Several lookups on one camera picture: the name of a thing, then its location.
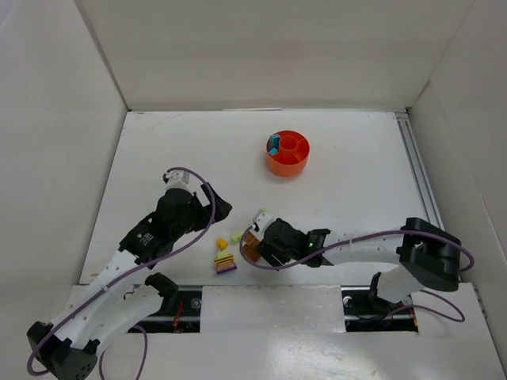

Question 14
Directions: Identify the yellow lego brick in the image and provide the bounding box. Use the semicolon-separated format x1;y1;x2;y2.
216;237;228;250

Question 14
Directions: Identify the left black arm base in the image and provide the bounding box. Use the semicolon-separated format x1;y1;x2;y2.
136;287;202;334

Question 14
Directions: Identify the aluminium rail right side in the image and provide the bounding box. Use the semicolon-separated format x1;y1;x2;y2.
395;112;444;229

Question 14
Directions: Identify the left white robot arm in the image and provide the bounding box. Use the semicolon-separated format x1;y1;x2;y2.
27;179;232;379

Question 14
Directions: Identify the light green small lego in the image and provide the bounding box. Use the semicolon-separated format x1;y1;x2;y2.
231;231;243;244

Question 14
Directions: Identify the brown lego plate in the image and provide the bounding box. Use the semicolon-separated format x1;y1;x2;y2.
243;232;261;249
241;244;261;263

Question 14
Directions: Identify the striped stacked lego figure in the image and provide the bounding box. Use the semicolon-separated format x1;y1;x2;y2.
213;249;237;275

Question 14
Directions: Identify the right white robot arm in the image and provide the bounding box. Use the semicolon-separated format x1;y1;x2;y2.
253;212;462;303

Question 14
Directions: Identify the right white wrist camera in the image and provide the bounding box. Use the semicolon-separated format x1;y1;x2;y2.
252;213;274;234

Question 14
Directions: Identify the purple cable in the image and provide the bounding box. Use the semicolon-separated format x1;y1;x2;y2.
238;225;475;324
25;165;217;380

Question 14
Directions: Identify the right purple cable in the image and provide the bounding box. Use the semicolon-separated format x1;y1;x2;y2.
238;225;475;324

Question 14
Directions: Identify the brown lego plate lower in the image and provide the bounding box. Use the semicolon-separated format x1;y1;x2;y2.
241;244;261;263

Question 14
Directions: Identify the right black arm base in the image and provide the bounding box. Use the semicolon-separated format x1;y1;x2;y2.
341;287;418;333

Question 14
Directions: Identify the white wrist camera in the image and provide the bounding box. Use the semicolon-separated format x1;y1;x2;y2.
162;170;190;192
252;213;274;234

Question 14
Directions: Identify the brown lego plate upper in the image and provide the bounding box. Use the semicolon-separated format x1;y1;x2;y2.
243;232;261;249

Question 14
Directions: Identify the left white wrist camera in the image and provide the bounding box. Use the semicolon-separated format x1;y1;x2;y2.
162;170;190;192

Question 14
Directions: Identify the orange round divided container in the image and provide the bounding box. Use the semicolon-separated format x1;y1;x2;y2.
266;130;311;178

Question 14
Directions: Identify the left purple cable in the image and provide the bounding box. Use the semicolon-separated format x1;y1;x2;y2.
25;165;217;380

